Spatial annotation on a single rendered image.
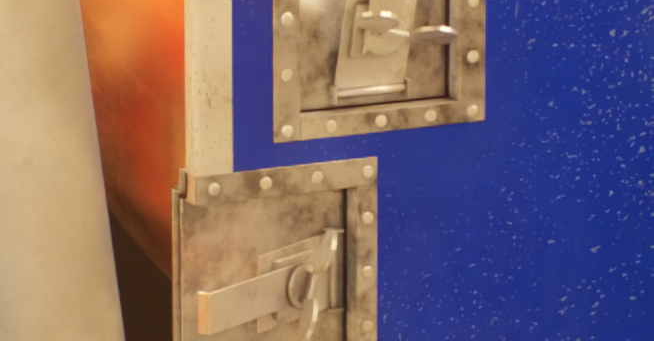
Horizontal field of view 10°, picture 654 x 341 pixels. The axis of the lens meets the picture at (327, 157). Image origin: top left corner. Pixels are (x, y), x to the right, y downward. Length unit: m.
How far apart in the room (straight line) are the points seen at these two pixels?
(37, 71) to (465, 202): 1.25
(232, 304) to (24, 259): 1.16
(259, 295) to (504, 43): 0.20
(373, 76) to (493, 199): 0.10
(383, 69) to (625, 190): 0.17
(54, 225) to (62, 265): 0.01
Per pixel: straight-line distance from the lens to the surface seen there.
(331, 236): 2.04
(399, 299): 2.11
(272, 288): 2.04
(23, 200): 0.86
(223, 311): 2.01
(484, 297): 2.13
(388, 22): 2.03
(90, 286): 0.88
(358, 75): 2.08
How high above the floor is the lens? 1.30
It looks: 13 degrees down
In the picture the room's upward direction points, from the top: straight up
